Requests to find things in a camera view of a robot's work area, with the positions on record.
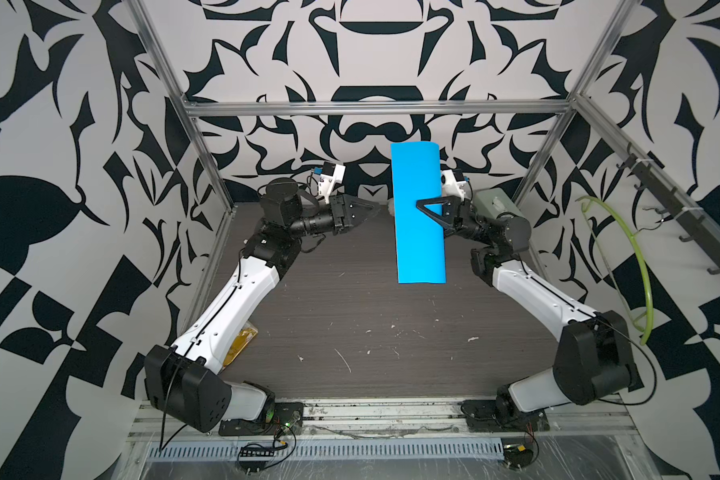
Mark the blue rectangular paper sheet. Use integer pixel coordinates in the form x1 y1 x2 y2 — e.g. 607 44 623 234
390 141 446 284

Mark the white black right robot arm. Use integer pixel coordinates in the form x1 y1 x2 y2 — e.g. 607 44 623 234
416 190 639 424

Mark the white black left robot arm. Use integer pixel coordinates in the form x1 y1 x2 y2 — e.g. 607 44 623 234
144 178 380 433

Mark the green tissue box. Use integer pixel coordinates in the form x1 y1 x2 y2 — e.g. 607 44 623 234
472 188 523 220

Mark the yellow plastic packet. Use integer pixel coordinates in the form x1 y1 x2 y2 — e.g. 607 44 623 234
223 322 259 368

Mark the black connector board right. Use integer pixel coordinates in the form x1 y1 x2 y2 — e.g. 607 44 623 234
503 444 537 471

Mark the black connector board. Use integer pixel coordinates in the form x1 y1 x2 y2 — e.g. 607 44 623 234
503 444 537 471
235 442 293 474

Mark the black connector board left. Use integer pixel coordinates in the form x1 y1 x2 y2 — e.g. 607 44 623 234
235 442 293 474

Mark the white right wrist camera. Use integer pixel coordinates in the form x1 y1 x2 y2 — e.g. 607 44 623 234
441 169 470 200

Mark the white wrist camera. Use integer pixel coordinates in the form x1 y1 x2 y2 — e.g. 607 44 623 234
441 169 470 200
314 162 346 204

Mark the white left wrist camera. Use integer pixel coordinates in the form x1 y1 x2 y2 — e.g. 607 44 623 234
314 162 346 204

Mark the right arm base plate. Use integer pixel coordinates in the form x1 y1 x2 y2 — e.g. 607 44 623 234
460 398 549 432

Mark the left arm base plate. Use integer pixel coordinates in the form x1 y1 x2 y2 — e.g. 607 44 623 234
218 402 305 437

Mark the black wall hook rack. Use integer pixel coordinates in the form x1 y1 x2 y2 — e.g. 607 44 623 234
616 143 720 275

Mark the white slotted cable duct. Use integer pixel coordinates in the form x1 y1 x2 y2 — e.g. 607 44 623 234
146 437 504 462

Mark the aluminium frame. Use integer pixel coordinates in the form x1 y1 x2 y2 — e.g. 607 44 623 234
131 1 720 479

